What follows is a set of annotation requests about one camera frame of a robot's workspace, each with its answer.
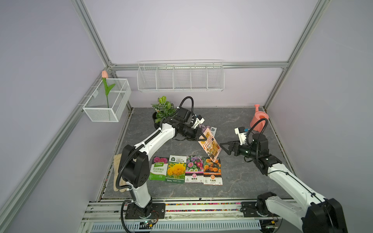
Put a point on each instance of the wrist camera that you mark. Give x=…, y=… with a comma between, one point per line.
x=198, y=120
x=241, y=132

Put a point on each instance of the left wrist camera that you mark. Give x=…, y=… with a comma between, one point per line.
x=198, y=120

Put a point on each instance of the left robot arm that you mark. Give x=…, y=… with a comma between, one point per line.
x=134, y=167

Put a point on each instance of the marigold seed packet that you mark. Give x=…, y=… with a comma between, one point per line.
x=176, y=169

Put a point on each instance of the artificial pink tulip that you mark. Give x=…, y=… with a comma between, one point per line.
x=107, y=87

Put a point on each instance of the pink bordered seed packet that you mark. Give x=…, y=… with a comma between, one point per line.
x=194, y=169

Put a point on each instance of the green seed packet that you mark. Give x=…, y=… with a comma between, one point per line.
x=158, y=170

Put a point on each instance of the aluminium front rail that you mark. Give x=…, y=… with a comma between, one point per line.
x=184, y=215

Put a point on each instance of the white seed packet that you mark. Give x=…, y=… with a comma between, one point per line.
x=210, y=145

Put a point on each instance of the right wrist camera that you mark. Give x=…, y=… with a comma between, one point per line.
x=241, y=132

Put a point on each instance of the white mesh basket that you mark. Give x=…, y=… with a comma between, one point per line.
x=96, y=107

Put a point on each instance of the pink watering can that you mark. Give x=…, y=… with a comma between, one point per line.
x=257, y=117

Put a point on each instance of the purple flowers seed packet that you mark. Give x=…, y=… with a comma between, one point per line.
x=212, y=129

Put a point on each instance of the orange seed packet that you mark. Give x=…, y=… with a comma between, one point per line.
x=212, y=172

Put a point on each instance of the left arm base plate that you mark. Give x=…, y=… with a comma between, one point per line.
x=151, y=211

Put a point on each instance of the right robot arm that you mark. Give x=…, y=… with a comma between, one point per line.
x=313, y=213

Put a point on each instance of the beige work glove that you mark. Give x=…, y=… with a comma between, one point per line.
x=116, y=163

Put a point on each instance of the white wire wall shelf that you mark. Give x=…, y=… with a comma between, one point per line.
x=181, y=75

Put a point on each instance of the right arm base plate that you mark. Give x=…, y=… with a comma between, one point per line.
x=250, y=209

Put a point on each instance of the potted green plant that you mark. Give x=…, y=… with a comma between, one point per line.
x=162, y=109

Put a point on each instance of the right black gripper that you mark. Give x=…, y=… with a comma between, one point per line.
x=236, y=145

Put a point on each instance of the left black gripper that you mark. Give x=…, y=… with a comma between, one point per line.
x=198, y=132

